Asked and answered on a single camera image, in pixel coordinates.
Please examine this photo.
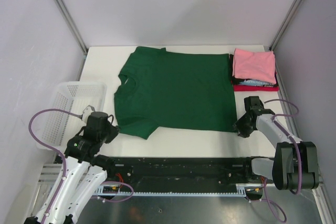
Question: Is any green t shirt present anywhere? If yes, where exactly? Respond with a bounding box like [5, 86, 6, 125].
[114, 47, 237, 139]

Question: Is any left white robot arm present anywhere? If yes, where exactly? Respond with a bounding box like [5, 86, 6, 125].
[25, 112, 119, 223]

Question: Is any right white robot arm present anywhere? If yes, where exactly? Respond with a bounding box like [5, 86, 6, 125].
[234, 96, 320, 194]

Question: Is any red folded t shirt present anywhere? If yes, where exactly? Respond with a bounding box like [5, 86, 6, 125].
[233, 85, 279, 92]

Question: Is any white plastic basket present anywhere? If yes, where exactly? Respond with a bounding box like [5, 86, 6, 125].
[34, 81, 107, 152]

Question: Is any black printed folded t shirt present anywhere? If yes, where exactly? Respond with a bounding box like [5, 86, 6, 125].
[228, 54, 279, 88]

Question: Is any pink folded t shirt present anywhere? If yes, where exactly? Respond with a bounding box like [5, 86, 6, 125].
[233, 48, 276, 84]

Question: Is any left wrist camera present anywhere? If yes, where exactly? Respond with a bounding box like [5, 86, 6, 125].
[81, 105, 96, 122]

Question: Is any grey slotted cable duct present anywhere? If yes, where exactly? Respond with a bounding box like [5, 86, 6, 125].
[92, 184, 264, 198]

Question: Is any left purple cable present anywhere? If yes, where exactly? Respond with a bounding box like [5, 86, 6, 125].
[28, 108, 134, 224]

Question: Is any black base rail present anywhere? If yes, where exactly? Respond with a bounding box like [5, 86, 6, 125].
[91, 155, 264, 193]

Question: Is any left aluminium frame post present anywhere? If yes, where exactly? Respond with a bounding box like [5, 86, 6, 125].
[39, 0, 89, 53]

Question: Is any aluminium frame post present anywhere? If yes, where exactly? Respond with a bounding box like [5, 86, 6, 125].
[268, 0, 304, 51]
[39, 0, 89, 53]

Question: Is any right aluminium frame post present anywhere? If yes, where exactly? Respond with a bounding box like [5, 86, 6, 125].
[268, 0, 304, 51]

